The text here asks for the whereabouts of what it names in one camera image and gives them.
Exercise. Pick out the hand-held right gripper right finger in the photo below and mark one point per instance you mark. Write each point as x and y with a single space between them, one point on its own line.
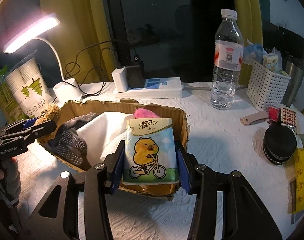
183 165

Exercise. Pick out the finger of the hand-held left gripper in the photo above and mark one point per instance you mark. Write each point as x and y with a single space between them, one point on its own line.
42 130
29 123

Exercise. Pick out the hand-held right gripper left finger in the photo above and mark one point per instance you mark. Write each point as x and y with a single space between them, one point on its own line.
117 165

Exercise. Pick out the brown plush toy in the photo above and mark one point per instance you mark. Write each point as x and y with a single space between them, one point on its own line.
51 111

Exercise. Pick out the white towel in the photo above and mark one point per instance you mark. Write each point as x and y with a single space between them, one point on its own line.
104 135

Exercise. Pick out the grey dotted glove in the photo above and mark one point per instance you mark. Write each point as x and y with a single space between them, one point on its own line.
72 142

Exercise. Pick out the cartoon print tissue pack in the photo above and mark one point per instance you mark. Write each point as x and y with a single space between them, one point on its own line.
149 150

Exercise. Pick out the cardboard box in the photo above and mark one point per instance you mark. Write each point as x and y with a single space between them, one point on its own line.
182 127

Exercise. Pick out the pink fluffy cloth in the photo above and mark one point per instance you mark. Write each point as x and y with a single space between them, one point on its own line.
145 113

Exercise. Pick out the green paper cup package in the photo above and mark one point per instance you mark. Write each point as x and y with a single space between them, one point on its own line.
7 97

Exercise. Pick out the white tablecloth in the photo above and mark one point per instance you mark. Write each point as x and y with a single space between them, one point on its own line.
217 142

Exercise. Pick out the white paper cup package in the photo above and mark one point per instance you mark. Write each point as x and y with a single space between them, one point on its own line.
24 80

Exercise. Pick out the white power strip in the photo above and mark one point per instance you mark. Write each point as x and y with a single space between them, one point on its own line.
164 85

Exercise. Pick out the white charger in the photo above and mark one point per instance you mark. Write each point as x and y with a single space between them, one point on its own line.
119 80

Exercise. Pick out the pink folding knife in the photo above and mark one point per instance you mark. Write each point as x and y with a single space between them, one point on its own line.
254 117

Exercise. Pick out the black charger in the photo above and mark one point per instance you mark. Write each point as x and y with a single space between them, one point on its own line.
135 76

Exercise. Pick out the white desk lamp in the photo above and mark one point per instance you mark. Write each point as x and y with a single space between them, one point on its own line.
32 31

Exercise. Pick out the clear water bottle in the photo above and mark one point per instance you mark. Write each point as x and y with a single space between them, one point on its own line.
225 80

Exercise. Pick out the black round case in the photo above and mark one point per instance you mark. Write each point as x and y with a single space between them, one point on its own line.
279 142

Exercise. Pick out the small red box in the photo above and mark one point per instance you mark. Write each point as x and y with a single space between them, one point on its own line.
275 112

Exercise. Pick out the white plastic basket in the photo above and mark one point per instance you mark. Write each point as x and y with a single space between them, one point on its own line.
266 87

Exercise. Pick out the patterned card box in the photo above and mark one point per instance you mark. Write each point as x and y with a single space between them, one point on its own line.
288 116

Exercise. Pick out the yellow curtain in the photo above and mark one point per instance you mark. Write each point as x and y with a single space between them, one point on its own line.
79 17
249 5

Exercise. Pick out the yellow tissue packet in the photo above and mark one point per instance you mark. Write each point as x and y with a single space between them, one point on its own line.
303 180

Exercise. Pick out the blue plastic bag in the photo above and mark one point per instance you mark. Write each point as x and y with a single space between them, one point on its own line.
254 51

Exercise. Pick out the small yellow tissue pack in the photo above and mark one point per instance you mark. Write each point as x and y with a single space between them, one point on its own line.
270 61

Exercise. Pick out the steel mug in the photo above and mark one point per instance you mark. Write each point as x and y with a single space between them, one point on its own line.
294 80

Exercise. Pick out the dark glass window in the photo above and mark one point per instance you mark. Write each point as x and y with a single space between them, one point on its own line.
167 17

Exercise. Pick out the black monitor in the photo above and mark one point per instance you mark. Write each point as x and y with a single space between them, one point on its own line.
271 30
294 42

